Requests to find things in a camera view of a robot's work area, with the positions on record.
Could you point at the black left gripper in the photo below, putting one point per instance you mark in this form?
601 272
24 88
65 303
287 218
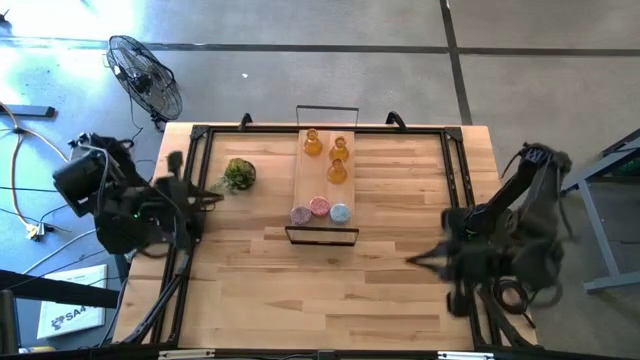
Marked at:
180 200

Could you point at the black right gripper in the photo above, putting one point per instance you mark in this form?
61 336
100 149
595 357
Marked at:
462 265

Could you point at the purple patterned candle tin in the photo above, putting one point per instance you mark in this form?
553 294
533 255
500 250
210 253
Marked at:
300 216

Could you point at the blue patterned candle tin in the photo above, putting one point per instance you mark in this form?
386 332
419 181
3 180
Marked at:
340 214

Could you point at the red patterned candle tin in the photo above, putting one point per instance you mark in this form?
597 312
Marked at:
319 206

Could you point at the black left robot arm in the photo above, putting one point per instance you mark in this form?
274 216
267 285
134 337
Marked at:
120 220

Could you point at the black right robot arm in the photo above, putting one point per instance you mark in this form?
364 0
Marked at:
520 180

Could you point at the potted green succulent plant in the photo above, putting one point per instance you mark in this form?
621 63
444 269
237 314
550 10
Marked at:
240 174

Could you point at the black floor fan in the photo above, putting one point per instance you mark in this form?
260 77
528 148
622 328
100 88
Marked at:
141 80

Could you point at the white printed box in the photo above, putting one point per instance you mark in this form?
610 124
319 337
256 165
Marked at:
75 300

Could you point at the black beam with silver brackets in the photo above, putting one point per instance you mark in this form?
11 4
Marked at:
260 357

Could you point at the black rig beam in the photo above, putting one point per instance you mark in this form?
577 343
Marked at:
60 290

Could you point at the black floor bar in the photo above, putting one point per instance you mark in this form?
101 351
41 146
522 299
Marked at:
30 111

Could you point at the green object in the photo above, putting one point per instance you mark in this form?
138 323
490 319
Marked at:
631 167

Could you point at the small yellow object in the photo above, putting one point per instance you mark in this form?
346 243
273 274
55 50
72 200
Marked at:
37 349

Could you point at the black metal table frame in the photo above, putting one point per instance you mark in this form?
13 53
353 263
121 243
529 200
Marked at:
250 131

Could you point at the wooden shelf with black frame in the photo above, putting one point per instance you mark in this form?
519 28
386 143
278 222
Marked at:
312 180

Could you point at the grey metal table frame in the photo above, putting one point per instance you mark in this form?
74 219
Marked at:
597 235

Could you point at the black rig post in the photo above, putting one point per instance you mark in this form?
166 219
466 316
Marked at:
7 325

